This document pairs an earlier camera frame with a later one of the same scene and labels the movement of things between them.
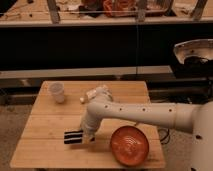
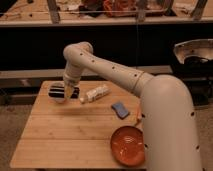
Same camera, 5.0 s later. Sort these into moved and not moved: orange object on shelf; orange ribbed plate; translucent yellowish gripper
Moved: translucent yellowish gripper
Not moved: orange ribbed plate; orange object on shelf
